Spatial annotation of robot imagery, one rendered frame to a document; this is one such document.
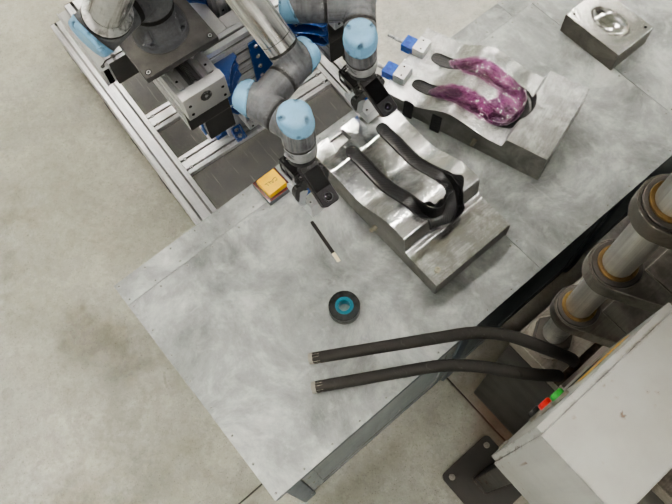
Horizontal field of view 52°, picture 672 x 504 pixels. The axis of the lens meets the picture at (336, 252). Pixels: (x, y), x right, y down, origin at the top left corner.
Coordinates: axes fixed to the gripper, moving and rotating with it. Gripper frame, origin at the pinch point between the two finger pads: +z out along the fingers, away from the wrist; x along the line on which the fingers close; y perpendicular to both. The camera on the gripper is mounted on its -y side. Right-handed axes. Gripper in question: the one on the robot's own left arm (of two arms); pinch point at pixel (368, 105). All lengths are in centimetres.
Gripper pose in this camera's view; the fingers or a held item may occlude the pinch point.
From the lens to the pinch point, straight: 186.7
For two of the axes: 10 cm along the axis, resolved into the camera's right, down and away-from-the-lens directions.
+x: -7.6, 6.5, -0.8
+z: 0.6, 1.9, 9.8
